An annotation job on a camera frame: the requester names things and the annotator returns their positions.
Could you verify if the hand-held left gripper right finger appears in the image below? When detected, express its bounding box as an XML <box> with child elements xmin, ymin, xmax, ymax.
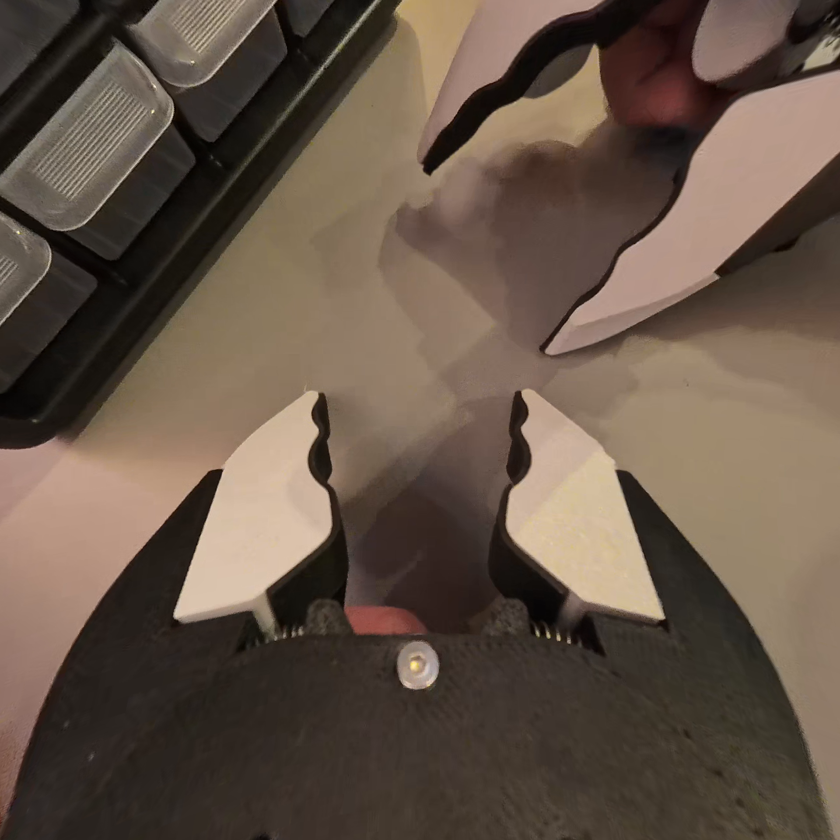
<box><xmin>489</xmin><ymin>389</ymin><xmax>667</xmax><ymax>636</ymax></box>

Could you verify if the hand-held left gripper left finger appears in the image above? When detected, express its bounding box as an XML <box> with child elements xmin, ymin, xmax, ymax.
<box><xmin>172</xmin><ymin>392</ymin><xmax>347</xmax><ymax>637</ymax></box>

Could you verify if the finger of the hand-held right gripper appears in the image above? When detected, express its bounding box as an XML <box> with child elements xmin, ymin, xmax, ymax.
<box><xmin>539</xmin><ymin>66</ymin><xmax>840</xmax><ymax>357</ymax></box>
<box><xmin>418</xmin><ymin>0</ymin><xmax>664</xmax><ymax>177</ymax></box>

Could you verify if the black drawer cabinet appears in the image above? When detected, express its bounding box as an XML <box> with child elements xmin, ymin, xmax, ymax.
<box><xmin>0</xmin><ymin>0</ymin><xmax>403</xmax><ymax>450</ymax></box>

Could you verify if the set of clear-front drawers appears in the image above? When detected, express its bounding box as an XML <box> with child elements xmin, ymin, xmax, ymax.
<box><xmin>0</xmin><ymin>0</ymin><xmax>345</xmax><ymax>395</ymax></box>

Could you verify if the person's right hand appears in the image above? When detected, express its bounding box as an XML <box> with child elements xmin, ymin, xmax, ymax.
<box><xmin>600</xmin><ymin>0</ymin><xmax>737</xmax><ymax>129</ymax></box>

